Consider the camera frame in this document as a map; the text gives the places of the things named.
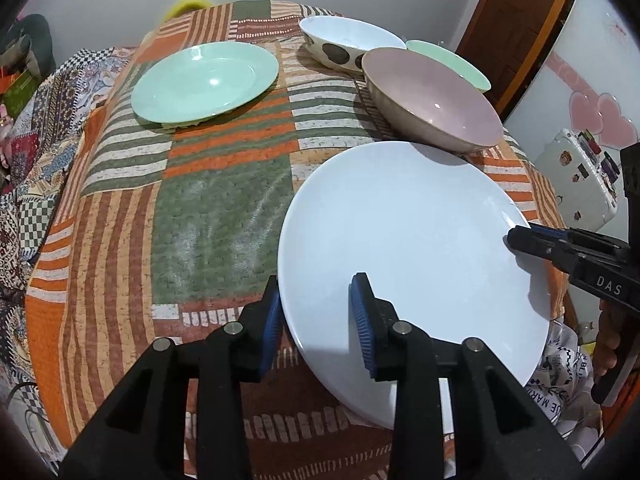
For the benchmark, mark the yellow plastic object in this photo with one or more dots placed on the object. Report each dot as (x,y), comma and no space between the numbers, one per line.
(187,7)

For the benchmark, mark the checkered patterned patchwork quilt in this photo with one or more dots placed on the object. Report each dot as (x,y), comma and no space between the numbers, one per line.
(45,125)

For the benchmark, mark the white plate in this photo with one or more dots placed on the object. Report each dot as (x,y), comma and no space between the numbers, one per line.
(415,240)

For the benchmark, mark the person's right hand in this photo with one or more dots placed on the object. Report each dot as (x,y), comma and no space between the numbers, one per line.
(607,335)

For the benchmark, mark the white case with stickers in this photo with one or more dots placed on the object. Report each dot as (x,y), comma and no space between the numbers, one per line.
(575,185)

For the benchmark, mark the orange striped patchwork blanket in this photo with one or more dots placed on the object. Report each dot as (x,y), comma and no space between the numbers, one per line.
(210,200)

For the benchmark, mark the green plate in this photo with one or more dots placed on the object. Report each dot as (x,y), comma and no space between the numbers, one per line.
(205,80)

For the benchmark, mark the green cardboard box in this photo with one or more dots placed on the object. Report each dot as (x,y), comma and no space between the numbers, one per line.
(15,92)

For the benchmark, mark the pink bowl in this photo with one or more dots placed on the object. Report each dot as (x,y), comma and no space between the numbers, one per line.
(440,100)

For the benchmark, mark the white bowl with dark dots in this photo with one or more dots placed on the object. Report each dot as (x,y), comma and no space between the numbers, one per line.
(350,35)

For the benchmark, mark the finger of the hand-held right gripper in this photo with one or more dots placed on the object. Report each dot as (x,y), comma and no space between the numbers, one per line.
(535,250)
(550,229)

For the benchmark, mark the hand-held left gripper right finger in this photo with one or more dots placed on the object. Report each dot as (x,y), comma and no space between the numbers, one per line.
(360,320)

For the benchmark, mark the green bowl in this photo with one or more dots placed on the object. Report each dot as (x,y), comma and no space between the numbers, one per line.
(450,60)

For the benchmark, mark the white printed clothing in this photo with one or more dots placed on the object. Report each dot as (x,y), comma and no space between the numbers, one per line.
(565,380)

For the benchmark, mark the grey green stuffed toy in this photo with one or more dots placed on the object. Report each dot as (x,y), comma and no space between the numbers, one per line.
(27,40)

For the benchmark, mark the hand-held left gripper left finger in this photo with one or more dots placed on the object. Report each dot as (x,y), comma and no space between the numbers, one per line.
(271,321)

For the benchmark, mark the brown wooden door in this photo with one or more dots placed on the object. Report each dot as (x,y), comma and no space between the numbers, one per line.
(515,25)

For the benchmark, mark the pink rabbit toy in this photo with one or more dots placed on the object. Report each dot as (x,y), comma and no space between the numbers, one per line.
(5,130)

